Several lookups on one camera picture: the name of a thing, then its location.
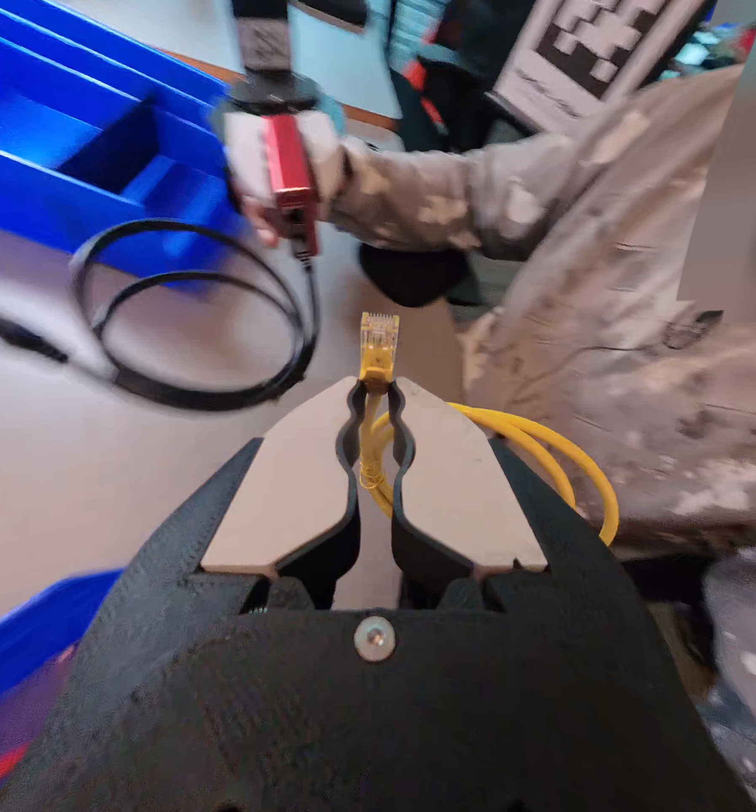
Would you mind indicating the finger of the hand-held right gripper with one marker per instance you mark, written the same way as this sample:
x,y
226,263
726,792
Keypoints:
x,y
324,152
248,152

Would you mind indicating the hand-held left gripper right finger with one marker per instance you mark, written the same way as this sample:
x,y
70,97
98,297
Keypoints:
x,y
466,501

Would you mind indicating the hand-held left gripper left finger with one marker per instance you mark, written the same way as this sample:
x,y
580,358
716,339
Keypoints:
x,y
282,501

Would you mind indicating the red ethernet splitter box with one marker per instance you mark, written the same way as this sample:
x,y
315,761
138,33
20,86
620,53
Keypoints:
x,y
292,165

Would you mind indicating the blue plastic bin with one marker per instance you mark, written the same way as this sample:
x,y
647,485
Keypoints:
x,y
35,158
35,621

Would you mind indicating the person's right hand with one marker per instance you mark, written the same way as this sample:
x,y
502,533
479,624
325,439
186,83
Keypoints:
x,y
263,222

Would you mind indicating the black bin divider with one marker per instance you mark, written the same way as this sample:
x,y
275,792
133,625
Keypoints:
x,y
111,152

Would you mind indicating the black red office chair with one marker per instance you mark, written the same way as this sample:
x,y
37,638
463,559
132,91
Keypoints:
x,y
454,76

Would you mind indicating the person's splotched grey hoodie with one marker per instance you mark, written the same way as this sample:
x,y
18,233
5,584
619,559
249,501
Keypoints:
x,y
638,380

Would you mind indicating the black framed marker sign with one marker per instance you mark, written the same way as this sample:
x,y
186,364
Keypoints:
x,y
574,51

